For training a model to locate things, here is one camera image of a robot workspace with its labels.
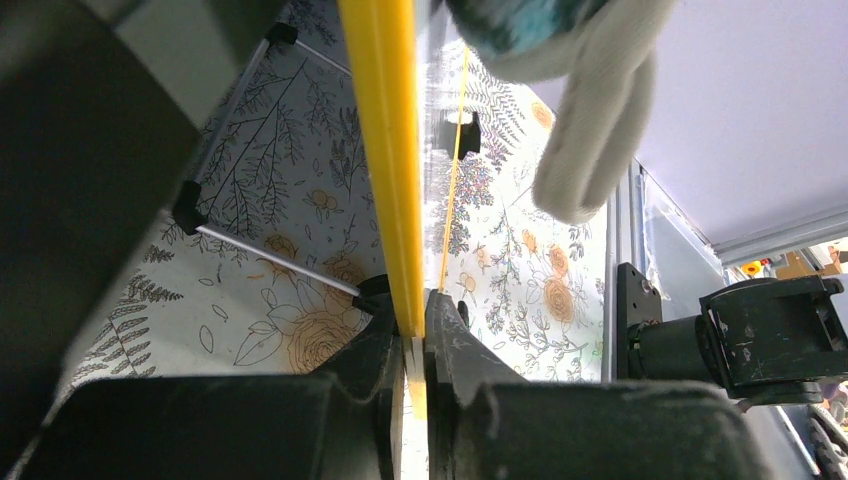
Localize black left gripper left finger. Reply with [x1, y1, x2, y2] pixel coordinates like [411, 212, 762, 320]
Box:
[21, 294, 403, 479]

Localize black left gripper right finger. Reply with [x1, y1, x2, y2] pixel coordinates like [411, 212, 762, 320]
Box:
[424, 291, 772, 479]

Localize yellow framed whiteboard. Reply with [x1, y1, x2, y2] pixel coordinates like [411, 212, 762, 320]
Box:
[172, 1, 437, 418]

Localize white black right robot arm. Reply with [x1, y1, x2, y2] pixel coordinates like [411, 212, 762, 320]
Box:
[614, 263, 847, 406]

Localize floral patterned table mat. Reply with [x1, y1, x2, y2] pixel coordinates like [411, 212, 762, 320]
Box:
[61, 1, 606, 391]

